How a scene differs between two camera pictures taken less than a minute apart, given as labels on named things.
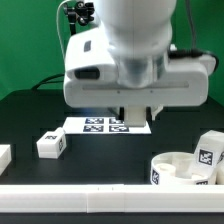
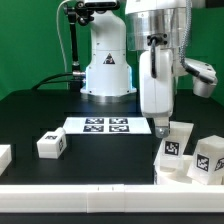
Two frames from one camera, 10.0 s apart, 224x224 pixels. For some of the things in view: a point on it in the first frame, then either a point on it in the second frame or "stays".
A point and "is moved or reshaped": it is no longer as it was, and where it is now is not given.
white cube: (51, 144) stays
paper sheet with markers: (101, 125) stays
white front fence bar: (111, 198) stays
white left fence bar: (5, 156) stays
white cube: (207, 155) is moved or reshaped
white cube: (134, 115) to (171, 151)
